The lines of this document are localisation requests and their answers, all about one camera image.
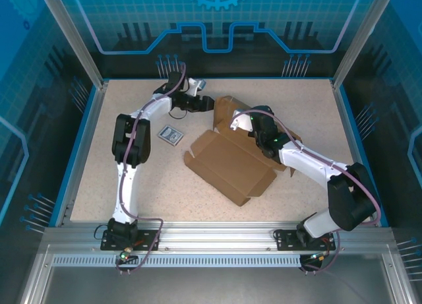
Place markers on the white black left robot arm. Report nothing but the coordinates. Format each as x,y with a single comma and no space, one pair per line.
127,192

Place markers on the blue playing card deck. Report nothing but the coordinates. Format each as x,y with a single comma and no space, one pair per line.
170,135

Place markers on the aluminium frame post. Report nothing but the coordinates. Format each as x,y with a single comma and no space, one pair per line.
76,43
361,37

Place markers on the aluminium front rail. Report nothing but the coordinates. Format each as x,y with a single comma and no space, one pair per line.
214,234

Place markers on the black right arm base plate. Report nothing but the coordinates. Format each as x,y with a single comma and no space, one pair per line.
285,241

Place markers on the small board with green light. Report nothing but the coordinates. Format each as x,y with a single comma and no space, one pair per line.
124,255
318,257

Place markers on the metal front shelf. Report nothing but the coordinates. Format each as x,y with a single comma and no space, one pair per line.
214,284

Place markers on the aluminium side rail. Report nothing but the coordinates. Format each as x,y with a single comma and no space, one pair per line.
348,119
89,126

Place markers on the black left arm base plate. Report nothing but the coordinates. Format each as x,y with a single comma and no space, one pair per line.
150,238

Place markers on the brown cardboard box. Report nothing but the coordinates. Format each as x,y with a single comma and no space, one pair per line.
227,165

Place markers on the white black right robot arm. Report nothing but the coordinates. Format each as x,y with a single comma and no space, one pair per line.
306,159

